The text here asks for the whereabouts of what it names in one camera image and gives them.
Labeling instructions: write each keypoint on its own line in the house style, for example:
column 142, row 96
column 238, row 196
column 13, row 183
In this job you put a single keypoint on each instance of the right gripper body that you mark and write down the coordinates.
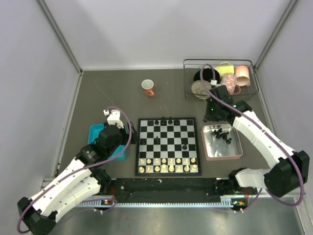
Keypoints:
column 212, row 113

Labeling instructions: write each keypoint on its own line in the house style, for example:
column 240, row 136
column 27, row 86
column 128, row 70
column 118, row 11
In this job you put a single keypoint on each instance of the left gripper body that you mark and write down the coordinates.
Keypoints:
column 123, row 139

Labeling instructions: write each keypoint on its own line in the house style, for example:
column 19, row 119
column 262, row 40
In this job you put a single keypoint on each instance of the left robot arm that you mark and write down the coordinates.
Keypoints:
column 82, row 178

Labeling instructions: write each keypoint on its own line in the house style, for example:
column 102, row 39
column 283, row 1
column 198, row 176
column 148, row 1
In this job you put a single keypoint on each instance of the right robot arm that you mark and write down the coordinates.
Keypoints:
column 288, row 169

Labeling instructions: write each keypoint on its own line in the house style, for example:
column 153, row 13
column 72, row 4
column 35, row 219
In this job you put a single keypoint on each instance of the chess board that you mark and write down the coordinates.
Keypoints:
column 172, row 139

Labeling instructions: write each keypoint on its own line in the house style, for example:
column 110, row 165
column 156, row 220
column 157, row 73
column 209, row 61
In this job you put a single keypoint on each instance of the blue plastic tray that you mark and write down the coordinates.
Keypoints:
column 103, row 157

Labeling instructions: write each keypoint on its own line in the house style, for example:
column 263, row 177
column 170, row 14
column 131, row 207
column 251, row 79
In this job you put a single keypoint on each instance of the patterned plate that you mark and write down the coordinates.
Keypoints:
column 199, row 90

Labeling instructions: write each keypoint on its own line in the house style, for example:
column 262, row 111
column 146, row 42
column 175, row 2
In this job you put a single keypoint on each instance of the pink metal tray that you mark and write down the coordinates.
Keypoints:
column 221, row 142

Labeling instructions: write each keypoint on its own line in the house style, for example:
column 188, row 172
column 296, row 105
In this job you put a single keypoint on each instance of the pink floral mug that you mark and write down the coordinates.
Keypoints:
column 230, row 81

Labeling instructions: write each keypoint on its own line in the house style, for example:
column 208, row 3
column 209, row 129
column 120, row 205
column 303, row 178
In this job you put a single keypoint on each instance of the black bowl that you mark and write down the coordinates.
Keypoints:
column 207, row 75

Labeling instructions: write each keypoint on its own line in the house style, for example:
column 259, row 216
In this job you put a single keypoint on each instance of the yellow mug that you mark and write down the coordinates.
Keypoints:
column 225, row 68

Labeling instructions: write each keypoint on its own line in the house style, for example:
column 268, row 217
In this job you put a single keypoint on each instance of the pink marbled cup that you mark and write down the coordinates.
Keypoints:
column 242, row 74

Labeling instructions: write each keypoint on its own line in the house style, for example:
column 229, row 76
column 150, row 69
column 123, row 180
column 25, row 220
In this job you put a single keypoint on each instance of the orange mug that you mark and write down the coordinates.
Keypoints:
column 148, row 87

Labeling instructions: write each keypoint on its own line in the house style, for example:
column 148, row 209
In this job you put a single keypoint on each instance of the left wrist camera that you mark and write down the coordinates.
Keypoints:
column 113, row 118

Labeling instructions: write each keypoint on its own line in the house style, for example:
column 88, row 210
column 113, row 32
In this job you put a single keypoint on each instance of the wire dish rack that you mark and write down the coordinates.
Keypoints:
column 191, row 73

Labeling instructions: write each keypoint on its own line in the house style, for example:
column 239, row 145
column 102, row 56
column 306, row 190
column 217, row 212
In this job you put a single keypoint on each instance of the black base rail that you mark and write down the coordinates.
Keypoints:
column 165, row 190

